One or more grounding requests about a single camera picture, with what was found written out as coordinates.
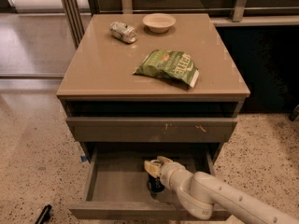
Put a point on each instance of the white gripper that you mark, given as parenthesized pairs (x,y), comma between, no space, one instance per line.
(165,172)

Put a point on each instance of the blue pepsi can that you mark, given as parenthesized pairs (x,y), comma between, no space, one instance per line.
(155,184)

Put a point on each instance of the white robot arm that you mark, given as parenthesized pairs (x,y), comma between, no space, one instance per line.
(199,192)

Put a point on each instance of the open grey middle drawer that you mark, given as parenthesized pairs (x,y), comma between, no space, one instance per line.
(118,187)

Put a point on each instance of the grey drawer cabinet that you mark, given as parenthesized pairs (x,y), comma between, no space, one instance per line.
(128,88)

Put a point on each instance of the grey top drawer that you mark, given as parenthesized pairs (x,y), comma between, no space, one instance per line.
(151,130)

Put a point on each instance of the crushed silver soda can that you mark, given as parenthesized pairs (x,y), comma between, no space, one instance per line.
(124,32)

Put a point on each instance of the blue tape piece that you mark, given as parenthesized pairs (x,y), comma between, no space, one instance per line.
(83,158)

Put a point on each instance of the green chip bag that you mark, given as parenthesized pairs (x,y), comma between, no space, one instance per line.
(176,65)

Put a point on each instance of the black object on floor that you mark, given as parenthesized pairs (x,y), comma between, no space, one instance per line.
(44,216)

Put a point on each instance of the white paper bowl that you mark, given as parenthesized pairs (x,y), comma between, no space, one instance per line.
(158,22)

